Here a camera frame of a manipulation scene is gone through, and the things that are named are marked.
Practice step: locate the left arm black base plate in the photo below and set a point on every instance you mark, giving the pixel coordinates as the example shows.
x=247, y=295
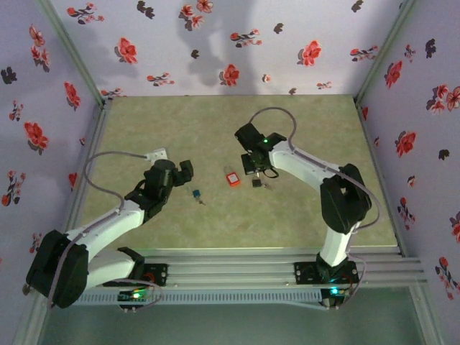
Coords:
x=160, y=275

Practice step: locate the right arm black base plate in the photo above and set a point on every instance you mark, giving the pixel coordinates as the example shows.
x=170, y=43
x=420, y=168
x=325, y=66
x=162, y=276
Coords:
x=303, y=273

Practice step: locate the blue padlock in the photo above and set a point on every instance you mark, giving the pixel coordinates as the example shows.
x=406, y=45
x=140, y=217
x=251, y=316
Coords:
x=196, y=194

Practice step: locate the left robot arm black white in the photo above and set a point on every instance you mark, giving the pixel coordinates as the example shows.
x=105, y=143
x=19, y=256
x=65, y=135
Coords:
x=108, y=226

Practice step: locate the aluminium mounting rail beam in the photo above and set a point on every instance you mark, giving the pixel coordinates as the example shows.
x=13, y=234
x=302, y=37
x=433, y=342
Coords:
x=230, y=269

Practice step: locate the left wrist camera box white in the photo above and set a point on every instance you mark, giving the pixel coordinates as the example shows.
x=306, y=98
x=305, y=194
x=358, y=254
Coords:
x=156, y=155

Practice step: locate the red padlock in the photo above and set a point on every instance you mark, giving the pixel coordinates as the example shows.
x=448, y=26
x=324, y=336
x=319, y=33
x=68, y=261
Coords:
x=233, y=179

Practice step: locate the aluminium frame leg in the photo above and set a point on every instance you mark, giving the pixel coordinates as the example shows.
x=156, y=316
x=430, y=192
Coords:
x=30, y=323
x=427, y=316

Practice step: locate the blue padlock key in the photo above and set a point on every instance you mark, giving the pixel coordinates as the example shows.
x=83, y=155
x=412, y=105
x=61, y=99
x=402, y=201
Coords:
x=202, y=202

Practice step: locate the aluminium corner post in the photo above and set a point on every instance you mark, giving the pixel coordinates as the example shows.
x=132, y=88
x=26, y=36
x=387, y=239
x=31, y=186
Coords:
x=382, y=54
x=73, y=54

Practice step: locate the black padlock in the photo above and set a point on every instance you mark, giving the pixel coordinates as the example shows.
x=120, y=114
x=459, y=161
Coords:
x=257, y=183

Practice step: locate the aluminium side rail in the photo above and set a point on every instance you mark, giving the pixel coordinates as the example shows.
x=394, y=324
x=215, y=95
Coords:
x=364, y=125
x=98, y=129

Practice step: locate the black padlock key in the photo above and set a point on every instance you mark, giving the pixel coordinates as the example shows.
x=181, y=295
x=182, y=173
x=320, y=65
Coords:
x=266, y=186

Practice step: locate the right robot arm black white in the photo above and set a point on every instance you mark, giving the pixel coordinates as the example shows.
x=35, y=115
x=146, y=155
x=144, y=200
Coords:
x=345, y=201

